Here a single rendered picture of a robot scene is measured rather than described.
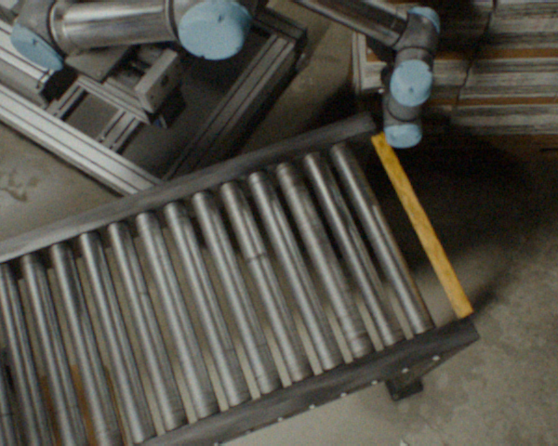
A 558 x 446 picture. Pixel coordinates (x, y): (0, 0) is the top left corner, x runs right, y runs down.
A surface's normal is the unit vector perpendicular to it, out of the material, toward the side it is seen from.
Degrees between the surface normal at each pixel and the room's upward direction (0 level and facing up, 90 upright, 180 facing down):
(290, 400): 0
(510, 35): 90
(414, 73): 0
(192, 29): 87
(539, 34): 90
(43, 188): 0
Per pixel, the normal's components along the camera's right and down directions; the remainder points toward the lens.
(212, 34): -0.11, 0.92
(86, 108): -0.05, -0.35
